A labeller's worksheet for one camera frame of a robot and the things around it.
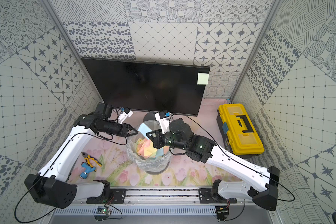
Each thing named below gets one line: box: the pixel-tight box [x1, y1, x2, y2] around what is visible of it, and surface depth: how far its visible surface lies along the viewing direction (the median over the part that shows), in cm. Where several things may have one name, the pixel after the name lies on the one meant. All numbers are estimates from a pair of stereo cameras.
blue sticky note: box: [137, 122, 153, 141], surface depth 63 cm
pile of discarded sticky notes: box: [136, 138, 170, 160], surface depth 72 cm
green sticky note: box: [196, 72, 210, 85], surface depth 67 cm
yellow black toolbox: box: [216, 103, 265, 159], surface depth 85 cm
